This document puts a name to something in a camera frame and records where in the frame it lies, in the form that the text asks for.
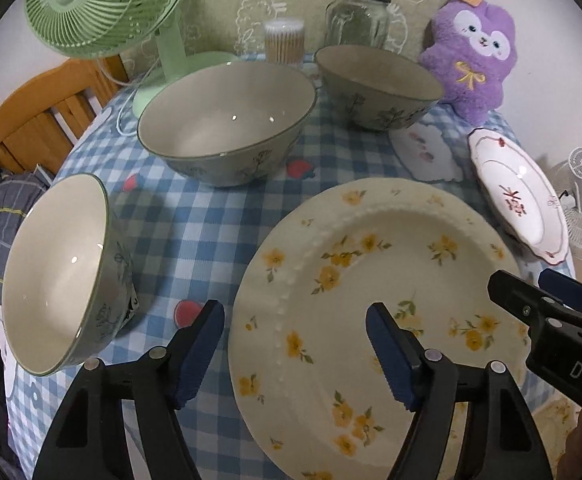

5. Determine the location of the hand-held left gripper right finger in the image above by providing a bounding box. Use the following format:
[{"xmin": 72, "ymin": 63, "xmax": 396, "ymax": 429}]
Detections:
[{"xmin": 366, "ymin": 302, "xmax": 554, "ymax": 480}]

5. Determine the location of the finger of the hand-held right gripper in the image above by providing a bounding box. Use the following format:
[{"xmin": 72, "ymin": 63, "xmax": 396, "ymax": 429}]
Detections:
[
  {"xmin": 539, "ymin": 267, "xmax": 582, "ymax": 318},
  {"xmin": 487, "ymin": 269, "xmax": 582, "ymax": 413}
]

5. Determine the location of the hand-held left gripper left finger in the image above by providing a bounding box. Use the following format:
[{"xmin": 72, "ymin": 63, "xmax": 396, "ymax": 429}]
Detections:
[{"xmin": 32, "ymin": 300, "xmax": 226, "ymax": 480}]

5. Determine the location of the cream yellow-flower plate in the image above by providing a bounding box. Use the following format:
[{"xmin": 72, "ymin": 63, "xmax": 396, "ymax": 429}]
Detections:
[{"xmin": 227, "ymin": 177, "xmax": 534, "ymax": 480}]

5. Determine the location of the white red-patterned scalloped plate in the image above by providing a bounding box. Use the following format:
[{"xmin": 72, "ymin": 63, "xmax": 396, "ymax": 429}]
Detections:
[{"xmin": 467, "ymin": 127, "xmax": 570, "ymax": 266}]

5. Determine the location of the grey-green floral ceramic bowl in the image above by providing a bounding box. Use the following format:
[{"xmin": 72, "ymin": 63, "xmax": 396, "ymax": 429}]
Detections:
[
  {"xmin": 136, "ymin": 61, "xmax": 319, "ymax": 188},
  {"xmin": 1, "ymin": 172, "xmax": 139, "ymax": 377},
  {"xmin": 313, "ymin": 45, "xmax": 446, "ymax": 133}
]

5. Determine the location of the blue checkered cartoon tablecloth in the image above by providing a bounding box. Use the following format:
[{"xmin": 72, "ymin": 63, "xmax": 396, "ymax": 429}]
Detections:
[{"xmin": 1, "ymin": 50, "xmax": 582, "ymax": 480}]

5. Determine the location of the purple plush toy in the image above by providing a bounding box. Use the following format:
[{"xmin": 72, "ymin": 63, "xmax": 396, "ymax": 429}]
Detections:
[{"xmin": 418, "ymin": 0, "xmax": 519, "ymax": 126}]

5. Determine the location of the clear cotton swab container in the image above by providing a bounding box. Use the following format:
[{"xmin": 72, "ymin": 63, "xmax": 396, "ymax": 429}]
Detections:
[{"xmin": 262, "ymin": 18, "xmax": 306, "ymax": 68}]

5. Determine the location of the glass jar with dark lid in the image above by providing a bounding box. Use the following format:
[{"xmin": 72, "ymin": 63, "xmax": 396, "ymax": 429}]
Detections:
[{"xmin": 323, "ymin": 0, "xmax": 394, "ymax": 53}]

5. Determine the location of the green desk fan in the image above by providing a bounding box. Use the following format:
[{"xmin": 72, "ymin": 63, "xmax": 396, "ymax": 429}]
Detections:
[{"xmin": 24, "ymin": 0, "xmax": 237, "ymax": 118}]

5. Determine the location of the white fan cable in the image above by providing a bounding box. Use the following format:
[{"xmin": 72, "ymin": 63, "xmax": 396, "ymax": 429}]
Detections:
[{"xmin": 115, "ymin": 60, "xmax": 164, "ymax": 137}]

